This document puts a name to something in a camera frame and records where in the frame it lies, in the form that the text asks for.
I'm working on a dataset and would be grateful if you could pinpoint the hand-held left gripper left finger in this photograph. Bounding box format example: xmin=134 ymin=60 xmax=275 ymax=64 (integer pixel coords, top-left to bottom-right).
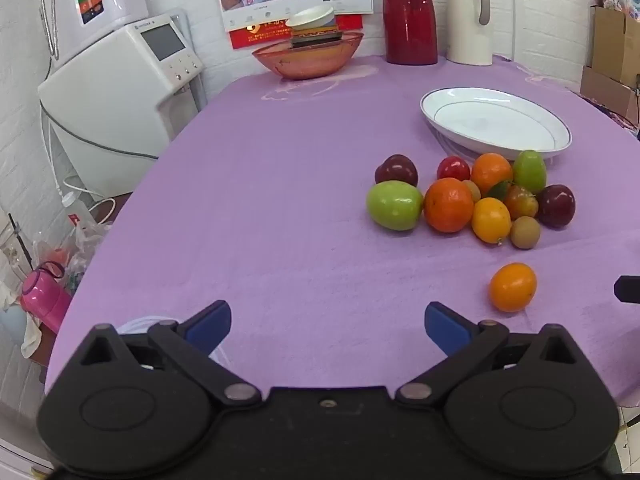
xmin=80 ymin=300 xmax=262 ymax=406

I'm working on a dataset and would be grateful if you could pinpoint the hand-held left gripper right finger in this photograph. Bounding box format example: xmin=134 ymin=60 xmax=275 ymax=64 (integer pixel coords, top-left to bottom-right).
xmin=395 ymin=302 xmax=578 ymax=406

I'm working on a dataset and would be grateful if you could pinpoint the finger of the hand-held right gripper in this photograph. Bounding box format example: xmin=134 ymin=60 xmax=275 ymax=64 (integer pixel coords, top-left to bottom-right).
xmin=614 ymin=276 xmax=640 ymax=304

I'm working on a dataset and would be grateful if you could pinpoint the small oval orange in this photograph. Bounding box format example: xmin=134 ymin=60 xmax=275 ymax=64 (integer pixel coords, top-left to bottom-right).
xmin=489 ymin=262 xmax=538 ymax=313

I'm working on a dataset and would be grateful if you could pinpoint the dark red plum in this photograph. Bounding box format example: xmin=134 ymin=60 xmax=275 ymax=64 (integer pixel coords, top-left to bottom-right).
xmin=374 ymin=154 xmax=419 ymax=188
xmin=536 ymin=184 xmax=577 ymax=229

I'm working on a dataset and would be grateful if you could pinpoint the yellow-orange citrus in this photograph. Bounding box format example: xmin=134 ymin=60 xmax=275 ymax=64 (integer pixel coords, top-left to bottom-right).
xmin=471 ymin=197 xmax=512 ymax=245

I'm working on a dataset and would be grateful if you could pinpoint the large orange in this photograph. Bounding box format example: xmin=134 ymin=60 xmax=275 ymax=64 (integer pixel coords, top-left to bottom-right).
xmin=423 ymin=177 xmax=475 ymax=234

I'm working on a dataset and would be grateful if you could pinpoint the round green fruit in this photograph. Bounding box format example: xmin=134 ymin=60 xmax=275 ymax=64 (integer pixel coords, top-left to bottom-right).
xmin=366 ymin=180 xmax=425 ymax=232

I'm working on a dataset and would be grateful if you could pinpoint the red and yellow peach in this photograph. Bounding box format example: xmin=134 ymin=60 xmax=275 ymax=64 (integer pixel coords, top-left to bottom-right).
xmin=503 ymin=185 xmax=540 ymax=221

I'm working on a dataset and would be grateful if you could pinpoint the elongated green fruit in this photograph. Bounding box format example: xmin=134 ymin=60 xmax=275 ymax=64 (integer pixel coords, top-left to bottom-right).
xmin=511 ymin=150 xmax=548 ymax=195

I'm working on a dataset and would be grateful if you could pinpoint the small bright red fruit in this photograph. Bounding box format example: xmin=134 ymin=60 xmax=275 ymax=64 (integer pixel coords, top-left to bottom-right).
xmin=436 ymin=155 xmax=472 ymax=182

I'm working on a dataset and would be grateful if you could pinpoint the orange with green leaf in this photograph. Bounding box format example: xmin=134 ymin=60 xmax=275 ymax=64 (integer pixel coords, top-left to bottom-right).
xmin=470 ymin=153 xmax=514 ymax=200

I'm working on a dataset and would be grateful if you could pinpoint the white oval plate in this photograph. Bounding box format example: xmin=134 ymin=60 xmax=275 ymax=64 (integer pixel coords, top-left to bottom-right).
xmin=420 ymin=87 xmax=572 ymax=162

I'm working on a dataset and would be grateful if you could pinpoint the clear plastic bag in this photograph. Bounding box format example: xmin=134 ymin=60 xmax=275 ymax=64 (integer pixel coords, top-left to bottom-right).
xmin=65 ymin=220 xmax=113 ymax=296

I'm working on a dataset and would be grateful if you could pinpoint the pink water bottle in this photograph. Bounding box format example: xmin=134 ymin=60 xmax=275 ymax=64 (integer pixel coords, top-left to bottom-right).
xmin=20 ymin=262 xmax=73 ymax=335

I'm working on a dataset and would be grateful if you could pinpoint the clear plastic bottle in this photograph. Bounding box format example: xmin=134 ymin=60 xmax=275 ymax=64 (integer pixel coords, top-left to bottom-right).
xmin=61 ymin=192 xmax=96 ymax=232

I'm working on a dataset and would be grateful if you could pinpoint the low cardboard box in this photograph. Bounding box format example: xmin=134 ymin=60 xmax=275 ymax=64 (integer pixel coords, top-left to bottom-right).
xmin=580 ymin=65 xmax=640 ymax=126

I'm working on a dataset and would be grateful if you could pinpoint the white machine with screen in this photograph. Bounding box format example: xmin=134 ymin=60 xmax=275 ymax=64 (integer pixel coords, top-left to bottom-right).
xmin=37 ymin=10 xmax=206 ymax=198

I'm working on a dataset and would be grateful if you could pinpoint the tall cardboard box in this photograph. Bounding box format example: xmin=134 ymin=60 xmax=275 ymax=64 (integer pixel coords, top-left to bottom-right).
xmin=592 ymin=6 xmax=640 ymax=88

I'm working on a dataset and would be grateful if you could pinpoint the orange glass bowl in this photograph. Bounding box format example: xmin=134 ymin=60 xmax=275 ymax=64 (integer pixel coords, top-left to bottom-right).
xmin=251 ymin=31 xmax=365 ymax=81

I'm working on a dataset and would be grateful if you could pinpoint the red paper sheet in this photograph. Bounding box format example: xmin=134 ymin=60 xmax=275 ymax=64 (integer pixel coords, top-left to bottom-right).
xmin=230 ymin=15 xmax=363 ymax=51

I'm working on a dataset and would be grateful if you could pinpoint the white thermos jug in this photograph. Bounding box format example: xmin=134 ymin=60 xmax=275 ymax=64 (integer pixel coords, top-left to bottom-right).
xmin=446 ymin=0 xmax=496 ymax=66

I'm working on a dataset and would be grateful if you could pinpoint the stack of dark patterned dishes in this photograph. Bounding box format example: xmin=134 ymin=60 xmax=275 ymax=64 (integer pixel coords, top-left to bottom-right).
xmin=290 ymin=25 xmax=346 ymax=51

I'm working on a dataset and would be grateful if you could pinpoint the red thermos jug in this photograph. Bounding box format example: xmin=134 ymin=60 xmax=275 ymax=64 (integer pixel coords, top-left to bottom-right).
xmin=383 ymin=0 xmax=439 ymax=66

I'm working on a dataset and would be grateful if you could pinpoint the white bowl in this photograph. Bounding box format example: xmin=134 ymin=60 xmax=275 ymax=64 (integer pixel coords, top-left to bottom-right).
xmin=286 ymin=5 xmax=336 ymax=29

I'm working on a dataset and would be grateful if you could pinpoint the white cable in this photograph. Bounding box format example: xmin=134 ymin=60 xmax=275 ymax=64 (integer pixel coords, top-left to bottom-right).
xmin=42 ymin=110 xmax=117 ymax=223

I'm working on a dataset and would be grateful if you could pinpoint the grey hose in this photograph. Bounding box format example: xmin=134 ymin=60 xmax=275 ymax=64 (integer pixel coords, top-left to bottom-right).
xmin=40 ymin=100 xmax=161 ymax=162

